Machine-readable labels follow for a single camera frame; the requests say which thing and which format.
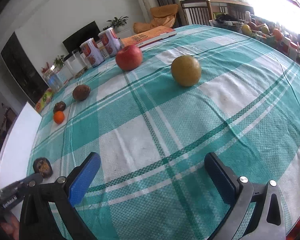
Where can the dark mangosteen far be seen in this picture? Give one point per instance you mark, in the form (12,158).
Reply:
(60,106)

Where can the green plant white vase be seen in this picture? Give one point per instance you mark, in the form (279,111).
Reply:
(59,61)

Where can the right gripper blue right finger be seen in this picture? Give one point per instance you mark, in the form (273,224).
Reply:
(223,178)

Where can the kiwi print pouch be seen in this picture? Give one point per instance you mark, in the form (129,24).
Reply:
(44,100)

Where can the black television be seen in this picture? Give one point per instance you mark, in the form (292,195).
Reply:
(74,41)

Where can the small green-brown pear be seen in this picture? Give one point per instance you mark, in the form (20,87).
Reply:
(186,70)

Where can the red-white can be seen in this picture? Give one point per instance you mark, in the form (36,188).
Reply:
(91,52)
(110,41)

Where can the fruit basket on side table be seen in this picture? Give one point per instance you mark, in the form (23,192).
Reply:
(266,32)

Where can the teal plaid tablecloth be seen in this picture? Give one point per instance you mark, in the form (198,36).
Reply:
(152,134)

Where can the wooden desk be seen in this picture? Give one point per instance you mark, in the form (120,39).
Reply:
(234,8)

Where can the black glass cabinet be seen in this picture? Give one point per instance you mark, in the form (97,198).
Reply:
(23,70)

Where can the orange mandarin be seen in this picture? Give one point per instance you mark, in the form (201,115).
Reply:
(58,117)

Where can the large potted green plant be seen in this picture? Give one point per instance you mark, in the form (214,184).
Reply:
(118,23)

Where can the small sweet potato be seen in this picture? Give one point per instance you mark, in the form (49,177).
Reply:
(81,92)

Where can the gold-lid glass jar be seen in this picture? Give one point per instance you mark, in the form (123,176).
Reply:
(52,79)

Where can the left red-white can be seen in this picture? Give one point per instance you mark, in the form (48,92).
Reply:
(91,52)

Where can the right red-white can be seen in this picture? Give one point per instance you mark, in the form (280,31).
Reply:
(110,41)

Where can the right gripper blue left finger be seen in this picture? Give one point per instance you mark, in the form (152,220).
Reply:
(81,177)

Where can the orange book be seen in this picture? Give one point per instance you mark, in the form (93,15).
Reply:
(148,37)

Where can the orange lounge chair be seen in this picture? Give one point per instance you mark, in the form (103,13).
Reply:
(162,16)

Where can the wooden dining chair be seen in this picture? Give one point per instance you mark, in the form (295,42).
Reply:
(197,11)

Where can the red flowers in vase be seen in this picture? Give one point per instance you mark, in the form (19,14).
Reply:
(45,68)

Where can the red apple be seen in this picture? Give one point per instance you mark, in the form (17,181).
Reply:
(129,58)

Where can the person's left hand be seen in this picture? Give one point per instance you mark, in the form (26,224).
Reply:
(11,226)

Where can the dark brown wrinkled fruit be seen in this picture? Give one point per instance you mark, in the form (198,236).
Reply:
(43,167)

